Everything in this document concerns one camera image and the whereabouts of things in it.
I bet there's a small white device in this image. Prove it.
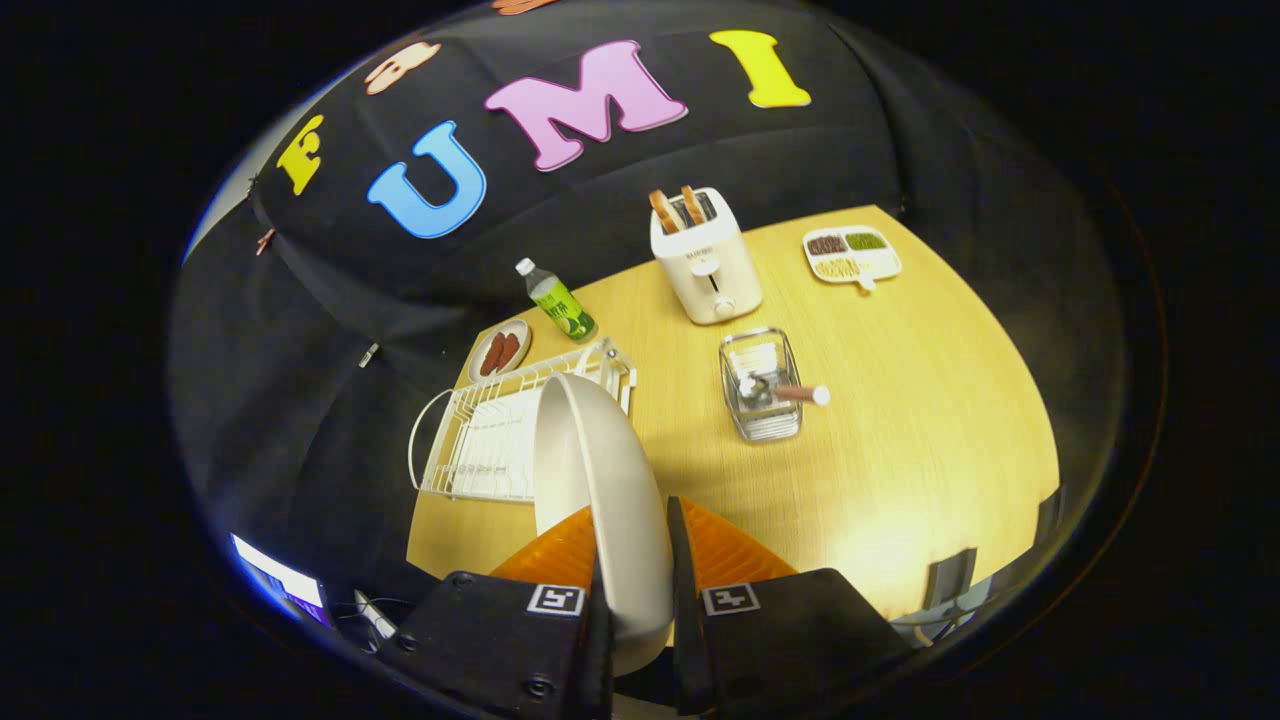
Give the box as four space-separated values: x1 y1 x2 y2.
352 590 399 641

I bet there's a white wire dish rack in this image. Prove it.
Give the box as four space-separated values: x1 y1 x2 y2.
408 338 638 504

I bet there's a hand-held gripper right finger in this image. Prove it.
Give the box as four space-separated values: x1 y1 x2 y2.
665 495 916 716

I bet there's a metal wire basket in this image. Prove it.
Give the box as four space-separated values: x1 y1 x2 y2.
718 327 804 444

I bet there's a small white oval plate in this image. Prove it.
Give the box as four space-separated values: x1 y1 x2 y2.
467 319 533 385

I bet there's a grey round plate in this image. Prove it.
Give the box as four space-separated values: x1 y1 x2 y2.
533 372 676 677

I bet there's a metal spoon with checked handle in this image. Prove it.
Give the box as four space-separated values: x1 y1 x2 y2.
738 372 831 407

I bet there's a lit computer screen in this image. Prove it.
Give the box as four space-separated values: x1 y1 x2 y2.
232 533 328 623

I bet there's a white toaster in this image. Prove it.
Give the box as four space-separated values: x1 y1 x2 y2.
649 187 764 327

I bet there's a green label drink bottle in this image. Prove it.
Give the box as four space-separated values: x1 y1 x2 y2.
515 257 599 344

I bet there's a dark chair back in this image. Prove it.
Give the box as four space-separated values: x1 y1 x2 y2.
925 548 978 613

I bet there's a white divided spice dish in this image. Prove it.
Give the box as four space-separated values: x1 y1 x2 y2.
802 225 903 293

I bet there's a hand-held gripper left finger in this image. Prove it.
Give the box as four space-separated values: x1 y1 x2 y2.
385 503 616 720

